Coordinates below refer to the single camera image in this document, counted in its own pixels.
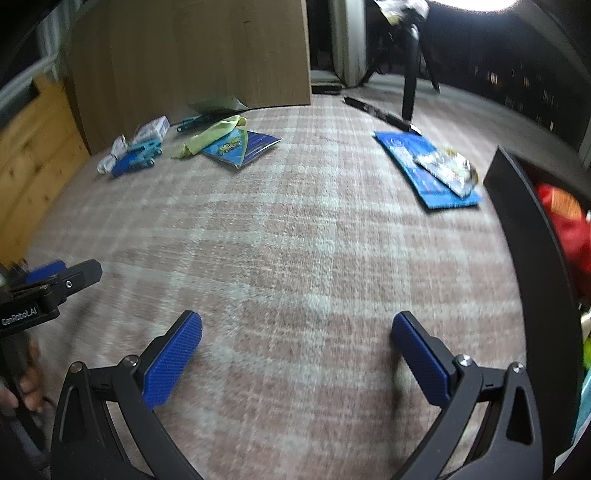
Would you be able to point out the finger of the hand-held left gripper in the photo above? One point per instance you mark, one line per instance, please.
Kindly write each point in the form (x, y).
(78, 277)
(46, 271)

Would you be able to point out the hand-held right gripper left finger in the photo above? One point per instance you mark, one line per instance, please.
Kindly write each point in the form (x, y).
(173, 360)

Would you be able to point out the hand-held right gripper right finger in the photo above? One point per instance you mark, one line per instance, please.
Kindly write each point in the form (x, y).
(420, 360)

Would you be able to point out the black container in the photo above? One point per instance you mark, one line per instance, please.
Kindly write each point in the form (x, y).
(517, 207)

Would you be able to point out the silver snack packet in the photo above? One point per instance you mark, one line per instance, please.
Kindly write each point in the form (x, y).
(445, 170)

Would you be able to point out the blue printed sheet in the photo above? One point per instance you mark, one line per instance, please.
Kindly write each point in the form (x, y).
(406, 157)

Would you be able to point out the person's left hand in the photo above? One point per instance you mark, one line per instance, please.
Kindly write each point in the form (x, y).
(30, 392)

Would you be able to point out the pine wood furniture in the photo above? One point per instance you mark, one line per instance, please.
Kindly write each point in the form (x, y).
(37, 175)

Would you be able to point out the white plastic packets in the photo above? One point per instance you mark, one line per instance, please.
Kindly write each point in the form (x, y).
(113, 152)

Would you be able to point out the teal clip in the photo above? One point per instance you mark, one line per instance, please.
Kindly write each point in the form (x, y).
(143, 148)

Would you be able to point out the small white box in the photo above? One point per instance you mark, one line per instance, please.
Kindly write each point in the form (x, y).
(152, 129)

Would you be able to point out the plaid blanket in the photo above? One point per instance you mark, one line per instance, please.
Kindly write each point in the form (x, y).
(295, 230)

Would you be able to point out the teal pen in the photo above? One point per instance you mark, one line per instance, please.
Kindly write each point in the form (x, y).
(191, 122)

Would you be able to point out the green cloth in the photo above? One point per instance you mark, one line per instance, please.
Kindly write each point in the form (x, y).
(212, 134)

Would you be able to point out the red snack bag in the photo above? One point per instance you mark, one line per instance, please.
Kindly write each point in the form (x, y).
(568, 230)

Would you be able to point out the blue cartoon packet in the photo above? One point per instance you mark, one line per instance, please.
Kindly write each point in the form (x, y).
(251, 145)

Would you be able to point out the light wooden cabinet panel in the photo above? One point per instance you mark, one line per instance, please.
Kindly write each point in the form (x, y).
(184, 55)

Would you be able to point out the long black strip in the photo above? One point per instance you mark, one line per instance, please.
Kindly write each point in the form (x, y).
(378, 113)

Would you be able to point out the black tripod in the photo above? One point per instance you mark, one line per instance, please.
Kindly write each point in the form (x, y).
(408, 83)

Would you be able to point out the black power strip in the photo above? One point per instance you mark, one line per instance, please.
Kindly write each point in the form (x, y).
(325, 87)

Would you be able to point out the white pillar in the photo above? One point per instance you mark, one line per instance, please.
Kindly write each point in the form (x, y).
(351, 41)

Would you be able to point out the bright lamp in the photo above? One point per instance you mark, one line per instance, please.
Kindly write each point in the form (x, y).
(471, 2)

